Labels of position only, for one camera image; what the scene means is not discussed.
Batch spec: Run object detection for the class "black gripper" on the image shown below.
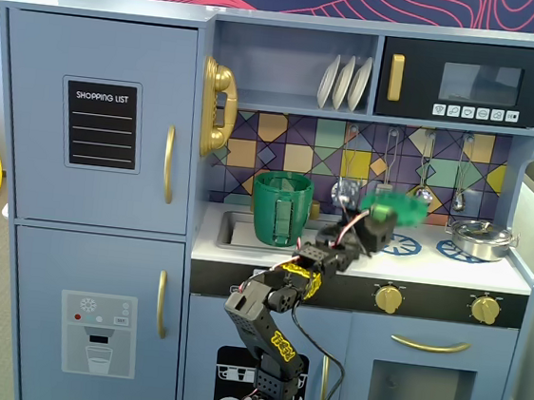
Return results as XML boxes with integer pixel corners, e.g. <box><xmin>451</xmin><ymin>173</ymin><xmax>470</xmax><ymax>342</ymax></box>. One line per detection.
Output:
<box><xmin>354</xmin><ymin>204</ymin><xmax>400</xmax><ymax>260</ymax></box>

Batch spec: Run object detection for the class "green lid with cube knob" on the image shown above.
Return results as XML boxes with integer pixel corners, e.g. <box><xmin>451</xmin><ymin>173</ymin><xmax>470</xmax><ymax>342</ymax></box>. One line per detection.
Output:
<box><xmin>357</xmin><ymin>186</ymin><xmax>434</xmax><ymax>231</ymax></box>

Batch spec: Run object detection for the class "steel pot lid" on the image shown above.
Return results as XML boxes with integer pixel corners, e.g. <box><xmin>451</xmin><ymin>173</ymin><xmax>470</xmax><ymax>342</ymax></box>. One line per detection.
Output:
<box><xmin>448</xmin><ymin>217</ymin><xmax>514</xmax><ymax>242</ymax></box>

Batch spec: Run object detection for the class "green plastic pitcher recipient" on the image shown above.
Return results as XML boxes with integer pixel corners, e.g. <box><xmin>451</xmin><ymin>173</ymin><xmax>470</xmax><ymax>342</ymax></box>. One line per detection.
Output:
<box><xmin>246</xmin><ymin>168</ymin><xmax>317</xmax><ymax>252</ymax></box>

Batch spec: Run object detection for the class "steel slotted spatula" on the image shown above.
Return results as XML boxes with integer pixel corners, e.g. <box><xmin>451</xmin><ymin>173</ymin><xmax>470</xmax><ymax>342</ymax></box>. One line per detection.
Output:
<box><xmin>374</xmin><ymin>127</ymin><xmax>403</xmax><ymax>196</ymax></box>

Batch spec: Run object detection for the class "steel toy ladle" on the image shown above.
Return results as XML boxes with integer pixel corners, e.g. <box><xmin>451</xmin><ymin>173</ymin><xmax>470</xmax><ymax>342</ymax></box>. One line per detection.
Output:
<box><xmin>412</xmin><ymin>129</ymin><xmax>441</xmax><ymax>203</ymax></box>

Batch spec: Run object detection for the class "steel toy spoon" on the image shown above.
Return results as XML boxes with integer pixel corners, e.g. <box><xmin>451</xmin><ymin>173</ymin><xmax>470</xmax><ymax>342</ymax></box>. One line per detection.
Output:
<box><xmin>450</xmin><ymin>133</ymin><xmax>476</xmax><ymax>213</ymax></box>

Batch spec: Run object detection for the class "gold stove knob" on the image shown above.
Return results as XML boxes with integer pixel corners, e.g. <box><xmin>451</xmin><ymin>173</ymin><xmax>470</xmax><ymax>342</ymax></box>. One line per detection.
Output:
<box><xmin>372</xmin><ymin>281</ymin><xmax>407</xmax><ymax>316</ymax></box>
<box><xmin>467</xmin><ymin>292</ymin><xmax>505</xmax><ymax>327</ymax></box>

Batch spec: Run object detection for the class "small steel cooking pot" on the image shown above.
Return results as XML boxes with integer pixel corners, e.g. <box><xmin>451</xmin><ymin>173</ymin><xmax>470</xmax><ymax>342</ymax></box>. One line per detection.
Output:
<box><xmin>442</xmin><ymin>222</ymin><xmax>521</xmax><ymax>265</ymax></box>

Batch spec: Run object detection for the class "white toy plate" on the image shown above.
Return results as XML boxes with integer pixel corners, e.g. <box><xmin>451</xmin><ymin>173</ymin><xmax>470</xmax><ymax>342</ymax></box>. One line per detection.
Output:
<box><xmin>330</xmin><ymin>52</ymin><xmax>358</xmax><ymax>113</ymax></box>
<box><xmin>315</xmin><ymin>52</ymin><xmax>343</xmax><ymax>112</ymax></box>
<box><xmin>345</xmin><ymin>54</ymin><xmax>374</xmax><ymax>114</ymax></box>

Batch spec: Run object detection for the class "blue oven door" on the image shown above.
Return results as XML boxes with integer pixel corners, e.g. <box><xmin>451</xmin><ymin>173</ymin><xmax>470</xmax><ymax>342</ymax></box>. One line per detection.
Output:
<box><xmin>341</xmin><ymin>311</ymin><xmax>520</xmax><ymax>400</ymax></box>

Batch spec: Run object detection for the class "black toy microwave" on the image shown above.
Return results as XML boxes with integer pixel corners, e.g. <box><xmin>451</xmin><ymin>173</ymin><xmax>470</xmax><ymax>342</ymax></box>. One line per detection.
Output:
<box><xmin>373</xmin><ymin>32</ymin><xmax>534</xmax><ymax>132</ymax></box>

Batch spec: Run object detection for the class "blue dishwasher door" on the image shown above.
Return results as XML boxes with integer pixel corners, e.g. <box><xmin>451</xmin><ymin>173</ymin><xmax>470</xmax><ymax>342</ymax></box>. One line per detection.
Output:
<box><xmin>179</xmin><ymin>295</ymin><xmax>353</xmax><ymax>400</ymax></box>

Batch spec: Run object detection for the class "gold toy telephone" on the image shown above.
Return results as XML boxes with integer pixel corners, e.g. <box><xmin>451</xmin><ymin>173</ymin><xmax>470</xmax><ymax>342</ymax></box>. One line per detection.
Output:
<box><xmin>193</xmin><ymin>54</ymin><xmax>243</xmax><ymax>161</ymax></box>

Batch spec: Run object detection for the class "blue wooden toy kitchen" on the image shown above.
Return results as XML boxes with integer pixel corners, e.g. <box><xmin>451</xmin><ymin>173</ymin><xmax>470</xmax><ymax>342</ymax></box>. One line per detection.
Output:
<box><xmin>0</xmin><ymin>0</ymin><xmax>534</xmax><ymax>400</ymax></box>

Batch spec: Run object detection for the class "blue fridge door shopping list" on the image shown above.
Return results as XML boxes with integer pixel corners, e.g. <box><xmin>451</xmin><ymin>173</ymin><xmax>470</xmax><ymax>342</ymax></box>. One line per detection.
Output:
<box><xmin>0</xmin><ymin>8</ymin><xmax>209</xmax><ymax>237</ymax></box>

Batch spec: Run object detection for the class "blue freezer door water dispenser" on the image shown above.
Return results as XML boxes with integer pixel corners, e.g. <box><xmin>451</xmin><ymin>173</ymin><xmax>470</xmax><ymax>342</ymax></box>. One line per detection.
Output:
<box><xmin>0</xmin><ymin>224</ymin><xmax>193</xmax><ymax>400</ymax></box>

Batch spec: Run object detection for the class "wire handled hanging utensil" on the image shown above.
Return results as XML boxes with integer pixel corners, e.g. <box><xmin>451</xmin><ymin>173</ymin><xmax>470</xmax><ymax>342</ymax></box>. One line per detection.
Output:
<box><xmin>338</xmin><ymin>124</ymin><xmax>363</xmax><ymax>185</ymax></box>

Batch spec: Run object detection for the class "black usb cable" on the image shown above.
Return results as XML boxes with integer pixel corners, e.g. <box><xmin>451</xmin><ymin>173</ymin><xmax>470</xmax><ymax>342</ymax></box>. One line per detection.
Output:
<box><xmin>281</xmin><ymin>302</ymin><xmax>353</xmax><ymax>400</ymax></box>

